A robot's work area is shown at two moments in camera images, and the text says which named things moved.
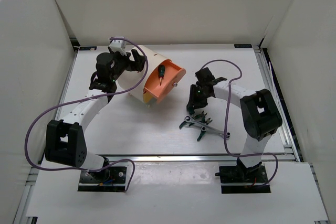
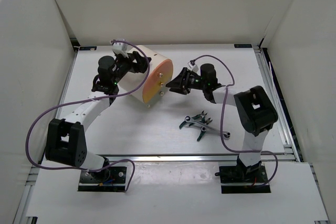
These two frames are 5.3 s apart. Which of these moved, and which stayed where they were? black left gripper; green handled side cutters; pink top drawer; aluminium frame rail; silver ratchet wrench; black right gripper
Moved: black right gripper; pink top drawer
Stayed: green handled side cutters; silver ratchet wrench; black left gripper; aluminium frame rail
